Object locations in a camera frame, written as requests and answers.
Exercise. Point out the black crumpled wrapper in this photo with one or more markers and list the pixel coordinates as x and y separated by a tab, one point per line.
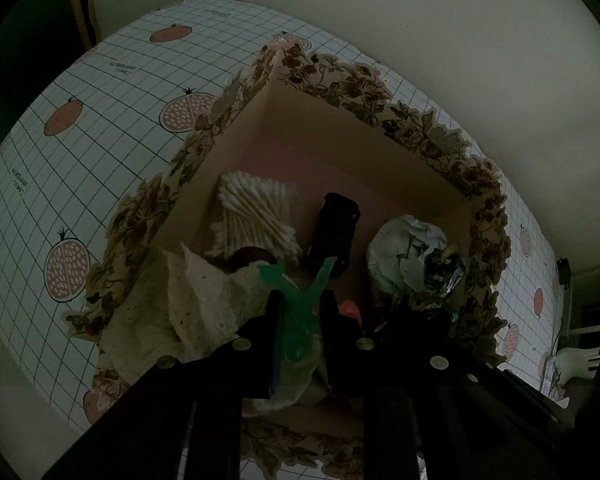
442	275

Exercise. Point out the white frame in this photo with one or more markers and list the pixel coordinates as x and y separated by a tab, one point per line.
587	305

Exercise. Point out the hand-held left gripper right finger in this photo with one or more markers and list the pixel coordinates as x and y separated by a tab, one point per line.
332	335

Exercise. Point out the cotton swab pack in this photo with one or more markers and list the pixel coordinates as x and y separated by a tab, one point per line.
252	215

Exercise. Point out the dark green cabinet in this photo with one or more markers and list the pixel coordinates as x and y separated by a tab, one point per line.
25	25

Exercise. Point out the floral paper box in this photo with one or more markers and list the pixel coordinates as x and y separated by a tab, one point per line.
340	150

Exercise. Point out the white plastic chair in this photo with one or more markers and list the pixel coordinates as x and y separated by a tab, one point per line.
577	360

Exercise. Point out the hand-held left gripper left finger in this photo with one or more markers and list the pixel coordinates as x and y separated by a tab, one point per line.
275	330

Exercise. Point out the maroon rounded object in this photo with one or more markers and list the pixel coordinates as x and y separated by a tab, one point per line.
247	256

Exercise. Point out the green plastic toy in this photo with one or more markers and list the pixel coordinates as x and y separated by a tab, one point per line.
300	320

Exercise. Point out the pink small object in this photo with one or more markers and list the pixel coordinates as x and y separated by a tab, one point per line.
350	310

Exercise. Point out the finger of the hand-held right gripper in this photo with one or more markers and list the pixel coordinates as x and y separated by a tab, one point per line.
505	390

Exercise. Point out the brown wooden board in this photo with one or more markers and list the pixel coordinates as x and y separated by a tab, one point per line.
82	5

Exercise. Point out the black wall device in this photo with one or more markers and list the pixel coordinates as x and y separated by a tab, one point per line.
563	269

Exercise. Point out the cream lace cloth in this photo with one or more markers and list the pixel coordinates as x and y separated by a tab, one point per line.
195	300

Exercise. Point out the crumpled white paper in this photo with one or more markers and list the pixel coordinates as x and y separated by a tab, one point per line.
400	255

